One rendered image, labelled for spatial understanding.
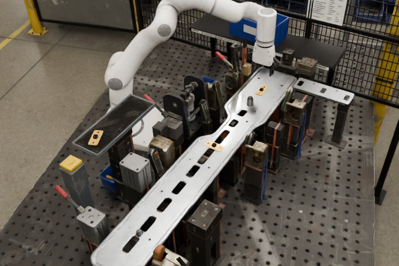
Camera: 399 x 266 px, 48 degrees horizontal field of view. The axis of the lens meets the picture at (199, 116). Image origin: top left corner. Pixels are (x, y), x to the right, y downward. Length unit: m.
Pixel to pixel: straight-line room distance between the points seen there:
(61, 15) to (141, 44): 2.87
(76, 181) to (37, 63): 2.97
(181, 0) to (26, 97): 2.51
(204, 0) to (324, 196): 1.06
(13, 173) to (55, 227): 1.41
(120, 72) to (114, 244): 0.85
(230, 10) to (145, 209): 0.91
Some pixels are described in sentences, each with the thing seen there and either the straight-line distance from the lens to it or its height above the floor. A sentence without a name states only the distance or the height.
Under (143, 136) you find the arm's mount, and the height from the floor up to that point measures 0.74.
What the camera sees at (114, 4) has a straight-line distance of 4.54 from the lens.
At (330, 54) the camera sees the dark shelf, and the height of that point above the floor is 1.03.
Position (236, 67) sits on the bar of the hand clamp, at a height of 1.10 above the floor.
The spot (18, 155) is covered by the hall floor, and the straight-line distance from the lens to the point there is 3.67.
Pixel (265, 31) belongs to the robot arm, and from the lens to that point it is 2.05.
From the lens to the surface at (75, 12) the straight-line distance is 4.81.
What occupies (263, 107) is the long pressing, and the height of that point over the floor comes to 1.00.
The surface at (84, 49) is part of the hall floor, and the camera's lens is 4.72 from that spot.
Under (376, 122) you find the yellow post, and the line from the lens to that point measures 2.89.
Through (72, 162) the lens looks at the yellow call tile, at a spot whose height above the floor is 1.16.
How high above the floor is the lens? 2.36
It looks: 40 degrees down
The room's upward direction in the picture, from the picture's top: 2 degrees counter-clockwise
